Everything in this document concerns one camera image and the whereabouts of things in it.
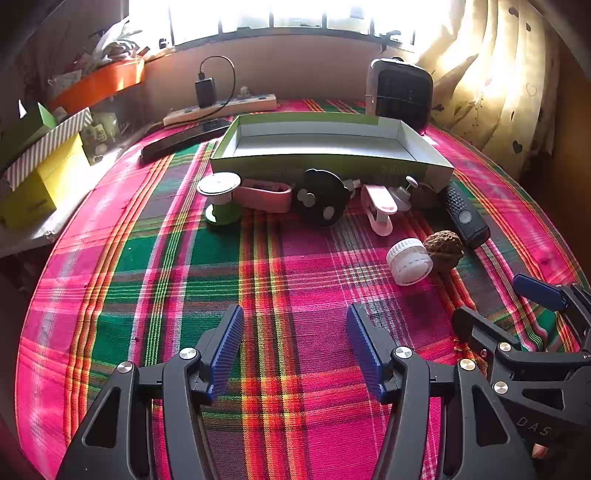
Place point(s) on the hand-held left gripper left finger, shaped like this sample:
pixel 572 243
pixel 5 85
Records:
pixel 227 350

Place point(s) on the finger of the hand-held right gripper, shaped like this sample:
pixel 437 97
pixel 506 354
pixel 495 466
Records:
pixel 480 330
pixel 540 293

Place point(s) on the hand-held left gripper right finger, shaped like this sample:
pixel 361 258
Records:
pixel 364 353

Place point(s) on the brown walnut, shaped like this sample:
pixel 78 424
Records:
pixel 443 247

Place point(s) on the black handheld device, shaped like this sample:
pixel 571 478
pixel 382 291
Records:
pixel 461 217

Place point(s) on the green spool with white top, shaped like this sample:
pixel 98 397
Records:
pixel 221 210

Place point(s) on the pink and white clip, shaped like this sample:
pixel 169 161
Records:
pixel 378 203

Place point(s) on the white knob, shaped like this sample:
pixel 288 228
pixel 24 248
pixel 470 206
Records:
pixel 402 196

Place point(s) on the black round disc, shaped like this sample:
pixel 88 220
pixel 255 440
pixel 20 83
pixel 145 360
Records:
pixel 318 184

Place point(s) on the green and white cardboard box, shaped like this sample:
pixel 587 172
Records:
pixel 323 166

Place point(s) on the plaid cloth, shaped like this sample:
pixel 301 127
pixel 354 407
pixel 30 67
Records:
pixel 295 277

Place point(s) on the black smartphone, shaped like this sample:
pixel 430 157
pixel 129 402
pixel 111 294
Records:
pixel 175 143

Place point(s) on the cream curtain with hearts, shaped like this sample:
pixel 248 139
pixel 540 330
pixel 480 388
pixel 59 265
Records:
pixel 498 69

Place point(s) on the grey and black heater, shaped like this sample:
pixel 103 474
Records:
pixel 401 92

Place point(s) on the yellow box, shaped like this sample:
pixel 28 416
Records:
pixel 51 180

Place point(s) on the white power strip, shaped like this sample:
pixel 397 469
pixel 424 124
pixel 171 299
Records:
pixel 240 105

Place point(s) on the clear printed jar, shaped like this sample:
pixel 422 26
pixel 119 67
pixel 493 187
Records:
pixel 99 134

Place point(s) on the black charger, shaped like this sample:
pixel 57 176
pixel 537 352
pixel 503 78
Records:
pixel 205 92

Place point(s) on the white plug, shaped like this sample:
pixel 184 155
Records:
pixel 243 91

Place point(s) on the striped box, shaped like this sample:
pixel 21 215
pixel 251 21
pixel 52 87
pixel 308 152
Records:
pixel 55 134

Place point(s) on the orange tray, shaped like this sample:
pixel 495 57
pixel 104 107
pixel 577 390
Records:
pixel 101 83

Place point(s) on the black window latch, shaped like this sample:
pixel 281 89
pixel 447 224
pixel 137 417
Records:
pixel 390 36

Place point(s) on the green tissue box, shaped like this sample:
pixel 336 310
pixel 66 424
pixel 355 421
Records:
pixel 32 124

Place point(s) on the white tissue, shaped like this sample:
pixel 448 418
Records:
pixel 21 109

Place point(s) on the pile of plastic bags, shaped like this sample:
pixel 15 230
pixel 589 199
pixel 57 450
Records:
pixel 115 46

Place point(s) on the window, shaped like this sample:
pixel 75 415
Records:
pixel 277 14

